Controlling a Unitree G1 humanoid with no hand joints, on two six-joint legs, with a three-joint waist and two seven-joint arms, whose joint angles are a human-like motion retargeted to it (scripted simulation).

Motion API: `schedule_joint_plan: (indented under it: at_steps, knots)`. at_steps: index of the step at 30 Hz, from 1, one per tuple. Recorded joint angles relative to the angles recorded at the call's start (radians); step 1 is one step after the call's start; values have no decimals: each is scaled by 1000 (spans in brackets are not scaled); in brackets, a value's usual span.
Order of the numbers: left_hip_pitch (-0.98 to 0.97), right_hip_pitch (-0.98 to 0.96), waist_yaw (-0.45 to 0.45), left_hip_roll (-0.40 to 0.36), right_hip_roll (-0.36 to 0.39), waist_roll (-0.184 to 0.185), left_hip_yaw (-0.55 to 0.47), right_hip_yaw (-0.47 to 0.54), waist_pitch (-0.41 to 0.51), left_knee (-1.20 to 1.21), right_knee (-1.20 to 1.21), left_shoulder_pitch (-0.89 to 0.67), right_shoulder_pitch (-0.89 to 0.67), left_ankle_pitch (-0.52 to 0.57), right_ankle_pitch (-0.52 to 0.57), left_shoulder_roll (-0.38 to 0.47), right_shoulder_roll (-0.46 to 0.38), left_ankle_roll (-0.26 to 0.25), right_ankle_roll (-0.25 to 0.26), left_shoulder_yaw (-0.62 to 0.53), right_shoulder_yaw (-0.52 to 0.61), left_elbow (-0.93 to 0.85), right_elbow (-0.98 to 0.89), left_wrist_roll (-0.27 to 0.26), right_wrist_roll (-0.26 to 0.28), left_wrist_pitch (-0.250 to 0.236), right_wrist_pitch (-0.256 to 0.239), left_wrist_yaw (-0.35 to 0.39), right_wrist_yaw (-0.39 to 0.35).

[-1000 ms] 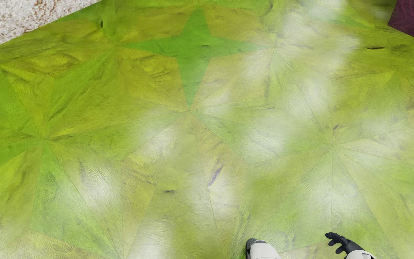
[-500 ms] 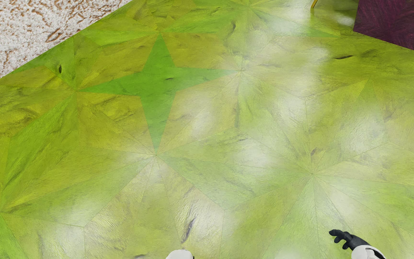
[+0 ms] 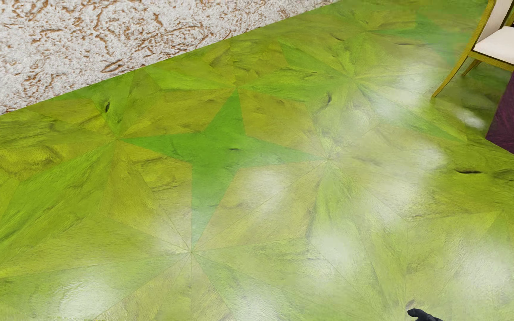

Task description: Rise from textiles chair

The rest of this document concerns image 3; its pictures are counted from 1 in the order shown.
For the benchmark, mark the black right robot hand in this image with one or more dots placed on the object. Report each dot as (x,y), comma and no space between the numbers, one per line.
(424,315)

